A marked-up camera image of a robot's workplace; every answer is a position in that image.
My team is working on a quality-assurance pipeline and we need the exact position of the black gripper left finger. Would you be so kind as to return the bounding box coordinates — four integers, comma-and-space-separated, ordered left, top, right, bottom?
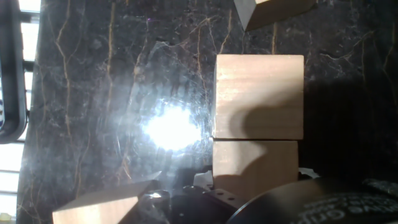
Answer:
172, 169, 248, 224

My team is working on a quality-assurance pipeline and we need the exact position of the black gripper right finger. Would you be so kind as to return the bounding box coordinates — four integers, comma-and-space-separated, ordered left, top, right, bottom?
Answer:
297, 167, 321, 181

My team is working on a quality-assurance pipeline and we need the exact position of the large wooden cube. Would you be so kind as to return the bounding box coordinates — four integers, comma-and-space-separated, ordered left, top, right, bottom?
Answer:
52, 179, 162, 224
233, 0, 318, 32
212, 54, 305, 141
212, 139, 300, 203

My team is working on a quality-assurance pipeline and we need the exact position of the dark marble pattern mat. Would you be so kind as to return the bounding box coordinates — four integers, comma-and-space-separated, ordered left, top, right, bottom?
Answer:
15, 0, 398, 224

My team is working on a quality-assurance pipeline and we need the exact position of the black triangle ball rack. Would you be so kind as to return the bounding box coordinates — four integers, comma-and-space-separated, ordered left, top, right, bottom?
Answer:
0, 0, 29, 145

